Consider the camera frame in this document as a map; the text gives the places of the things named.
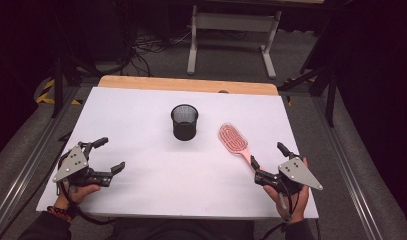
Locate beaded bracelet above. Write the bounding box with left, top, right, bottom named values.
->
left=46, top=205, right=73, bottom=223

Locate aluminium floor rail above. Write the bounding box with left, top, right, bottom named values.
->
left=0, top=85, right=81, bottom=240
left=311, top=95, right=388, bottom=240

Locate yellow black hazard tape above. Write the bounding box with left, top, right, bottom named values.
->
left=35, top=77, right=84, bottom=106

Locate right hand-held gripper cable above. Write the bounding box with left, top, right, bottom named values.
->
left=258, top=186, right=301, bottom=240

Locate hand-held gripper cable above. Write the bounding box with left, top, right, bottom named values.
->
left=56, top=156, right=117, bottom=226
left=258, top=186, right=301, bottom=240

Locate wooden table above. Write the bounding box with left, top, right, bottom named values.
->
left=98, top=75, right=279, bottom=97

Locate black tripod stand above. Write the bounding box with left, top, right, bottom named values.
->
left=50, top=49, right=103, bottom=120
left=278, top=63, right=339, bottom=128

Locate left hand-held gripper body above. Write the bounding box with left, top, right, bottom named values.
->
left=52, top=141, right=114, bottom=188

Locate bundle of floor cables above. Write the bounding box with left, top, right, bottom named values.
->
left=123, top=28, right=193, bottom=78

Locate desk with grey metal frame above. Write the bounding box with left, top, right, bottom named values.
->
left=186, top=0, right=325, bottom=80

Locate person's left hand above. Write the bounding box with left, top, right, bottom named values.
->
left=54, top=183, right=102, bottom=210

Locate black mesh pen cup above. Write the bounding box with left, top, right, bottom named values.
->
left=170, top=103, right=199, bottom=142

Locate white board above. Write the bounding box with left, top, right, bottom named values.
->
left=35, top=86, right=319, bottom=221

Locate pink hairbrush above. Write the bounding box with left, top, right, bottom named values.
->
left=218, top=122, right=263, bottom=172

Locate left hand-held gripper cable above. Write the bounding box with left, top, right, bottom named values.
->
left=56, top=156, right=117, bottom=226

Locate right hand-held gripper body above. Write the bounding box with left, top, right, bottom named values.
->
left=254, top=156, right=324, bottom=197

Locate person's right hand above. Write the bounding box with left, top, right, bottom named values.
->
left=262, top=184, right=311, bottom=224

